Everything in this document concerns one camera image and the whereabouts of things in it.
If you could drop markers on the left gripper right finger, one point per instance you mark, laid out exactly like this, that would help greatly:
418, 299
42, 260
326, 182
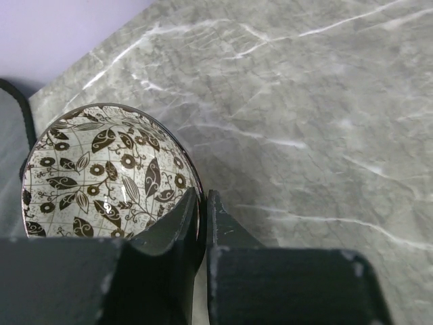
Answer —
249, 283

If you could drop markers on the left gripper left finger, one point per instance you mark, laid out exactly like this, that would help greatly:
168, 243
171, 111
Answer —
145, 280

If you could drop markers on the black leaf pattern bowl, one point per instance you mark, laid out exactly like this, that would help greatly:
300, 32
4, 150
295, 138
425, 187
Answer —
104, 170

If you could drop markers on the dark grey folded cloth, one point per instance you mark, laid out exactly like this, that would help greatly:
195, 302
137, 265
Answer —
17, 139

